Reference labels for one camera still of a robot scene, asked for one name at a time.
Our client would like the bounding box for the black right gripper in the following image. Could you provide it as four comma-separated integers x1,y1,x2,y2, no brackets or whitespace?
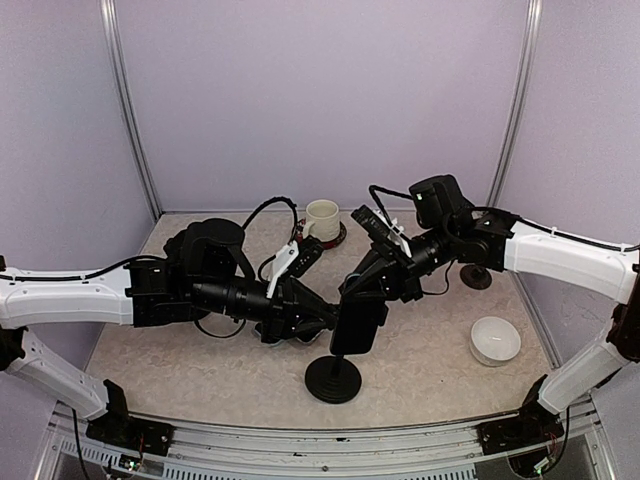
342,219,457,301

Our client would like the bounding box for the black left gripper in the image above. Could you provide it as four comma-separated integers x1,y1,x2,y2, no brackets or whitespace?
189,275,337,345

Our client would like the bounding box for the tall black clamp phone stand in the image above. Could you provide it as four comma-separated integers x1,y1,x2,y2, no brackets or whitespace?
305,352,362,404

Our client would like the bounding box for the black plate phone stand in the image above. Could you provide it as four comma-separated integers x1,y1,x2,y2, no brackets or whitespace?
459,264,492,290

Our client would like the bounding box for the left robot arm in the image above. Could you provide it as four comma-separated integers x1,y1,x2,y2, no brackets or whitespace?
1,218,337,449

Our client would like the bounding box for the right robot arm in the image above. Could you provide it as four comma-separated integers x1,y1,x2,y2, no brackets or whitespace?
305,174,639,454

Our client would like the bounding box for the light blue bottom phone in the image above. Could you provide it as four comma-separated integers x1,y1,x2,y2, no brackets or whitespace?
252,323,285,347

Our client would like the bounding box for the red round coaster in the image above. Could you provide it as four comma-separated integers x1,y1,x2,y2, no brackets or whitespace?
295,218,347,250

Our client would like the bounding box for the white ceramic mug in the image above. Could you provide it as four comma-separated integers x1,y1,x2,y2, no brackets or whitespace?
302,199,340,242

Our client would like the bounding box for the white bowl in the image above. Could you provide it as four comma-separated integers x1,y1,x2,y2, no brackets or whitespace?
469,316,522,367

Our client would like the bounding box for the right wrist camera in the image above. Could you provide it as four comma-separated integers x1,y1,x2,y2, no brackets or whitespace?
351,205,412,258

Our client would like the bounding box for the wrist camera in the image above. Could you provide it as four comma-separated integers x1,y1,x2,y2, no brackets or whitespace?
266,236,324,299
351,205,412,258

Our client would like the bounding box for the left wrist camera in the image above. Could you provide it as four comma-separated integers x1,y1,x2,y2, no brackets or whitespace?
266,236,324,299

